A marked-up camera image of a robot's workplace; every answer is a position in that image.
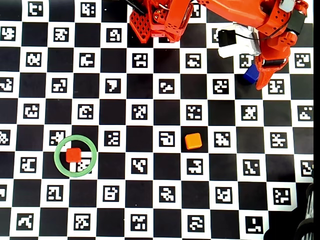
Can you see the orange cube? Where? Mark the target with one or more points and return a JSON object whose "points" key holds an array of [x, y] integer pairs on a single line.
{"points": [[193, 141]]}

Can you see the orange-red robot arm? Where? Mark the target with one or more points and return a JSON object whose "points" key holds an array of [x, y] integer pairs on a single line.
{"points": [[250, 15]]}

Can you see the small grey square block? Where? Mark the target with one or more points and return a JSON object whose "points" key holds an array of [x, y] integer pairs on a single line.
{"points": [[287, 5]]}

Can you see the orange-red gripper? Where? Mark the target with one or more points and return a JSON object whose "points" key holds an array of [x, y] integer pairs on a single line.
{"points": [[273, 62]]}

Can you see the black coiled camera stand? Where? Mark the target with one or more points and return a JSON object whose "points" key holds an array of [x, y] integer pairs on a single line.
{"points": [[300, 228]]}

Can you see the blue cube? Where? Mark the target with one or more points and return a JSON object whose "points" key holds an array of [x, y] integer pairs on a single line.
{"points": [[250, 75]]}

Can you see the red cube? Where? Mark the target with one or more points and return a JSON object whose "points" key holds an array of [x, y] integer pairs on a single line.
{"points": [[73, 155]]}

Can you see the black white marker checkerboard mat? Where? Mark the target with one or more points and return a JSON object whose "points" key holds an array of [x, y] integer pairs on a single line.
{"points": [[30, 117]]}

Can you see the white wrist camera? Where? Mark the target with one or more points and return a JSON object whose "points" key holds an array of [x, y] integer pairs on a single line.
{"points": [[230, 51]]}

